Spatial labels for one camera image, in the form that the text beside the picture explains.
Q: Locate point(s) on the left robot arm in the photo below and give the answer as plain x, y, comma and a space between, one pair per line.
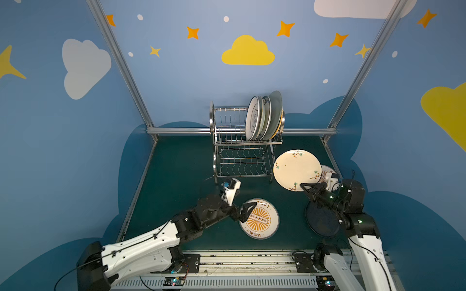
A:
145, 243

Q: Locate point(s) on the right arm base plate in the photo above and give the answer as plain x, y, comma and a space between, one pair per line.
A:
304, 263

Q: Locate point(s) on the orange sunburst plate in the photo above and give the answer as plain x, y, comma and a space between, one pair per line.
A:
263, 222
325, 170

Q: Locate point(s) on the left aluminium frame post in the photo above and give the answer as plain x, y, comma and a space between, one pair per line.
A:
106, 30

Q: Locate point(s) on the white plate grey emblem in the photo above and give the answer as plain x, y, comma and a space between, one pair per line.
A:
252, 119

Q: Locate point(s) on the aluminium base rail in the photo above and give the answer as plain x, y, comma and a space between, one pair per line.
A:
267, 262

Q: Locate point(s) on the left controller board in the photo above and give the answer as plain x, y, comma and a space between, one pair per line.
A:
174, 281

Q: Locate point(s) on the orange sunburst plate right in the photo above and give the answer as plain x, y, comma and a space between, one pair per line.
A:
325, 170

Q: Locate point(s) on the controller board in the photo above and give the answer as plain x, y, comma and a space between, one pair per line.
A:
325, 283
174, 281

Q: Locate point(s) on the stainless steel dish rack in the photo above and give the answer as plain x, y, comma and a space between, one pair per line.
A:
233, 155

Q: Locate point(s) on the aluminium frame post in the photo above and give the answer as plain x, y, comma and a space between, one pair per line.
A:
381, 39
106, 30

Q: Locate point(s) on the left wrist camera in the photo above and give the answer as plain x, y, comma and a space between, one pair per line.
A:
229, 190

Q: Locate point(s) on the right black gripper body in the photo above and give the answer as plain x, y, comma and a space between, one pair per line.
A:
315, 191

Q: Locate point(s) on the white plate dark lettered rim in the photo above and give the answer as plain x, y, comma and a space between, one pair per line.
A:
267, 116

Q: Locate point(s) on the plain pale green plate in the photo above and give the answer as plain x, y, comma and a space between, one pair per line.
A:
276, 102

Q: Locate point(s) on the right controller board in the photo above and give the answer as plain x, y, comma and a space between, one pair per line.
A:
325, 283

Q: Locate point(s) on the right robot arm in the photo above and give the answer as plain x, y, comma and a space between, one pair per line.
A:
363, 236

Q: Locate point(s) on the light green flower plate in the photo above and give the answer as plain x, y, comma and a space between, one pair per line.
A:
261, 118

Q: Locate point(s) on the right aluminium frame post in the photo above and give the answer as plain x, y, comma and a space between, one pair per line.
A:
381, 39

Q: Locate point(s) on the cream floral plate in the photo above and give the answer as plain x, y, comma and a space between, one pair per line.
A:
295, 167

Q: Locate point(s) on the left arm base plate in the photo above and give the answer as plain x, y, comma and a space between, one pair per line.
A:
190, 265

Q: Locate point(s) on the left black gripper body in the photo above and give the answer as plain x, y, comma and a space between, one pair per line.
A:
235, 210

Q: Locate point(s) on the dark navy plate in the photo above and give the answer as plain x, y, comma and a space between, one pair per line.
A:
322, 221

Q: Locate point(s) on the orange sunburst plate front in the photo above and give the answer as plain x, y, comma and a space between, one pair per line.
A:
263, 222

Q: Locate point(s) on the rear aluminium frame bar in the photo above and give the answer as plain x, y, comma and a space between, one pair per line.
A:
207, 131

